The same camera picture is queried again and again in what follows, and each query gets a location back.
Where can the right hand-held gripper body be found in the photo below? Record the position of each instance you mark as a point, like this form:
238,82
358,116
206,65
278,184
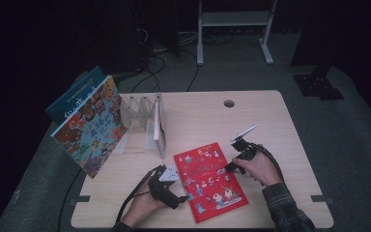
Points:
246,151

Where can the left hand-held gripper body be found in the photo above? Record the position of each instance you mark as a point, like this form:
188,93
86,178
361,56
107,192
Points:
162,191

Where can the red picture book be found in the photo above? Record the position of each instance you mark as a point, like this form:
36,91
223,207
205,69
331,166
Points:
209,183

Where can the clear acrylic book rack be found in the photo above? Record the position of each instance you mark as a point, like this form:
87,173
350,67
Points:
151,129

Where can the light blue animal picture book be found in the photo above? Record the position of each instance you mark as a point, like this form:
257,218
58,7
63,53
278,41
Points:
93,135

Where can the blue monster picture book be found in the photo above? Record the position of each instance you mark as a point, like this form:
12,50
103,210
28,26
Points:
74,96

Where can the person's right hand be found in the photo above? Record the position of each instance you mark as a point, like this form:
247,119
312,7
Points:
262,169

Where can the person's left hand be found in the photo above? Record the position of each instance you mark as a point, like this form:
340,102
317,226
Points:
140,208

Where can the black stand with square base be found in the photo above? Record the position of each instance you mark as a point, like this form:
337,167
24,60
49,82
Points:
319,87

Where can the grey table bracket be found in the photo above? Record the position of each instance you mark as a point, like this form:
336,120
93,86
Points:
79,199
322,198

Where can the white metal stand frame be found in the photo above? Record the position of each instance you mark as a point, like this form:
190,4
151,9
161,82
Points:
235,18

